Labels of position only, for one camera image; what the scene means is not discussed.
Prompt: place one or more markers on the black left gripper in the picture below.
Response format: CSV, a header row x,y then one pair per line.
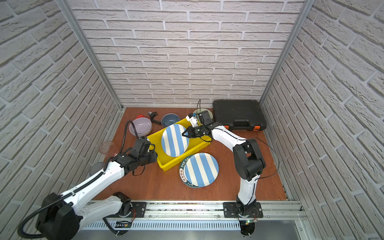
x,y
155,157

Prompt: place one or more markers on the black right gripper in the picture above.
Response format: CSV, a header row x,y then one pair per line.
x,y
191,132

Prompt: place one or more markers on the blue white striped plate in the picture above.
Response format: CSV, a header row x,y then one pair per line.
x,y
173,143

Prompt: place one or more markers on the green rimmed white plate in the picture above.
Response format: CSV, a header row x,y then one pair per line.
x,y
182,173

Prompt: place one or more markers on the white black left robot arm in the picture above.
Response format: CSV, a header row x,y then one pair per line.
x,y
64,215

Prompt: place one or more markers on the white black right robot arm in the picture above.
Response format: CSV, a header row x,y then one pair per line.
x,y
248,159

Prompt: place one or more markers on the dark blue glazed bowl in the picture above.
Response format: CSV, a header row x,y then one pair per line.
x,y
169,119

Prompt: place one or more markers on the pale green ceramic bowl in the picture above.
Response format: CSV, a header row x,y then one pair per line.
x,y
197,111

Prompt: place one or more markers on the clear pink plastic cup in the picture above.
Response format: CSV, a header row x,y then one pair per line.
x,y
109,149

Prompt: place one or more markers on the lavender ceramic bowl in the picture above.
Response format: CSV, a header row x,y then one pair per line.
x,y
143,127

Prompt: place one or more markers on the black plastic tool case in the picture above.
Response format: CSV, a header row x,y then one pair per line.
x,y
240,115

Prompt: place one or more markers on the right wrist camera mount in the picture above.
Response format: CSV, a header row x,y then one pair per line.
x,y
202,118

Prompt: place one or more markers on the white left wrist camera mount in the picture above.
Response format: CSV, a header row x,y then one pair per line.
x,y
141,146

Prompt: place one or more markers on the black handled tool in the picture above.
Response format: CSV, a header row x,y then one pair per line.
x,y
152,116

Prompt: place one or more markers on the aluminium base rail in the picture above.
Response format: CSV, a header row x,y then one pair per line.
x,y
204,215

